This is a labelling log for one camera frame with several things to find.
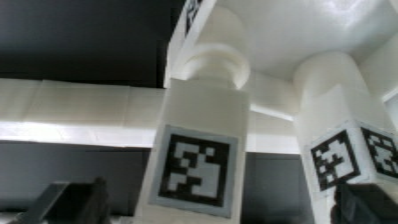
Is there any white chair leg with tag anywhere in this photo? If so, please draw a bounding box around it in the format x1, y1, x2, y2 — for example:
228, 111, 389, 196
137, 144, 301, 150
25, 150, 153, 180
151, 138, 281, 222
293, 52, 398, 224

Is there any white chair seat plate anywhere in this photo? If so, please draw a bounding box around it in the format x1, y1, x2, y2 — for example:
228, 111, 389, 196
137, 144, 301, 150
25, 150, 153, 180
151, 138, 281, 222
166, 0, 398, 120

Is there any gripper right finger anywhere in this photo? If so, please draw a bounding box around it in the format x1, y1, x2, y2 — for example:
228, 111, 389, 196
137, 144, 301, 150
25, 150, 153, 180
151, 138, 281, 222
331, 184, 398, 224

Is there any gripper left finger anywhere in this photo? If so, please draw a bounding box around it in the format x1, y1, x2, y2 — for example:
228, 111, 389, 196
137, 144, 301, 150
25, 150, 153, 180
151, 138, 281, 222
7, 178, 110, 224

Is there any white U-shaped fence rail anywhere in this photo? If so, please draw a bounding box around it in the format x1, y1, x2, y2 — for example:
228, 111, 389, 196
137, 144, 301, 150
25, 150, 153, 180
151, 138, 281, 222
0, 78, 301, 154

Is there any white chair leg block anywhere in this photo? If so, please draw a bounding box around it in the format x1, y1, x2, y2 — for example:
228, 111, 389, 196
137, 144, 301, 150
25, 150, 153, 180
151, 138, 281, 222
134, 44, 249, 224

